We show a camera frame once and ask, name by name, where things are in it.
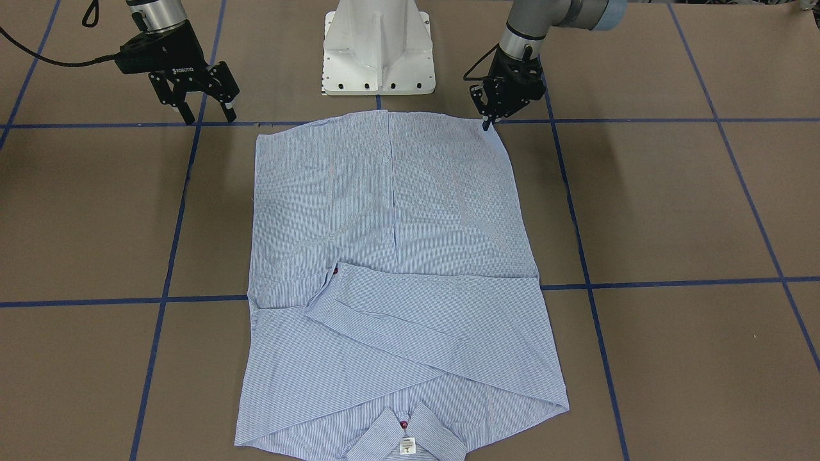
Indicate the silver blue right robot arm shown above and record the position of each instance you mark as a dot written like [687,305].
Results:
[151,16]

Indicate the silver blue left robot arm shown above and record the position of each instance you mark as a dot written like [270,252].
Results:
[529,22]

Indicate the light blue striped shirt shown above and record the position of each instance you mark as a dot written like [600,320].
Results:
[395,305]

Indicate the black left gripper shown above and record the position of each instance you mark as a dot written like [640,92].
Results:
[512,93]

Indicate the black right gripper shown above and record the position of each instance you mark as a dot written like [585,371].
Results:
[181,57]

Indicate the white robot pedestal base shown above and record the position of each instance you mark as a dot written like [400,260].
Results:
[377,48]

